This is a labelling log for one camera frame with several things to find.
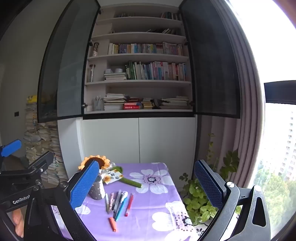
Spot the black marker pen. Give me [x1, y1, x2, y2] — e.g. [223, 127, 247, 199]
[113, 190, 122, 212]

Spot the blue pen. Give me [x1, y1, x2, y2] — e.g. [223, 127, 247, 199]
[115, 192, 128, 222]

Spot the green potted plant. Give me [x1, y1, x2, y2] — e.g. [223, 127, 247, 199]
[179, 133, 240, 227]

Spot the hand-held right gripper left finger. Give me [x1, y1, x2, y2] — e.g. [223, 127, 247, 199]
[23, 159, 100, 241]

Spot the white bookcase cabinet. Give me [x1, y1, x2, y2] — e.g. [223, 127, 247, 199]
[58, 5, 200, 183]

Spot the black window frame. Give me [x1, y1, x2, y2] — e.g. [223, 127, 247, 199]
[264, 80, 296, 104]

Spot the stack of grey books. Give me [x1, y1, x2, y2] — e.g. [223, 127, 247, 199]
[104, 69, 127, 81]

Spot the sunflower print card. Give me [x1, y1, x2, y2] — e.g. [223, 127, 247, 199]
[103, 170, 125, 185]

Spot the stack of red books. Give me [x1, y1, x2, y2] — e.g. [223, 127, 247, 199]
[123, 97, 143, 110]

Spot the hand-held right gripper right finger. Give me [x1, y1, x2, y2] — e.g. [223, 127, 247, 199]
[194, 159, 271, 241]

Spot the row of green and pink books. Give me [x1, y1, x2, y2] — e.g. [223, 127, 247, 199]
[125, 61, 187, 81]

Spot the row of colourful books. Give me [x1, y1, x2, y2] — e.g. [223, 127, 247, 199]
[108, 42, 185, 56]

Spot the stack of white booklets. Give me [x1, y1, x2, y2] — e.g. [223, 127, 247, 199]
[103, 93, 127, 111]

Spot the tall pile of papers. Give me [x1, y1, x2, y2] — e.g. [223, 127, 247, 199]
[24, 101, 69, 186]

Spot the grey dotted pen holder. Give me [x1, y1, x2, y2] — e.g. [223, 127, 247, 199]
[89, 175, 106, 200]

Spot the wide stack of worn books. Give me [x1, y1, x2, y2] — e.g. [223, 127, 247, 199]
[159, 96, 190, 110]

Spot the person's left hand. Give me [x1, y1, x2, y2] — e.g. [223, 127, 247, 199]
[11, 209, 25, 238]

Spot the purple floral tablecloth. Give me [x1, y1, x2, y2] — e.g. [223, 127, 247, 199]
[50, 162, 210, 241]

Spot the glass cabinet door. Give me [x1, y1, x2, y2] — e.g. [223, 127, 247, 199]
[37, 0, 101, 124]
[178, 0, 241, 119]

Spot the red pen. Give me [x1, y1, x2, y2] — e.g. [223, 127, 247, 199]
[125, 193, 135, 217]

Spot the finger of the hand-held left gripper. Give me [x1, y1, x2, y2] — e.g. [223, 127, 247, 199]
[0, 139, 22, 158]
[0, 151, 54, 186]

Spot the crochet sunflower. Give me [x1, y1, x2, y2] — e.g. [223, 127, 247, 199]
[77, 155, 143, 189]

